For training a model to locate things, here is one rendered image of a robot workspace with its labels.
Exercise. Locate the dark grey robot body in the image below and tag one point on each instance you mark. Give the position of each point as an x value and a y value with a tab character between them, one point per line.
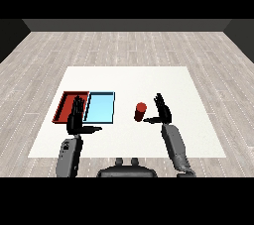
126	170

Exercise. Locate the light blue shallow open box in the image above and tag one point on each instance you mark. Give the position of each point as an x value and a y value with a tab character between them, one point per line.
99	107

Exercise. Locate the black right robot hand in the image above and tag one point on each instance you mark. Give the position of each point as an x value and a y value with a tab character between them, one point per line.
163	111

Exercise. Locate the red can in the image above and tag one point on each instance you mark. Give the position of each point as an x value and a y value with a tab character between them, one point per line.
140	112

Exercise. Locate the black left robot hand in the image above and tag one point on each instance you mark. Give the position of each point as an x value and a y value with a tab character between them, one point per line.
74	121

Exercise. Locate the red shallow open box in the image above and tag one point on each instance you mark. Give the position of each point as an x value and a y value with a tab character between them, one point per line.
65	107

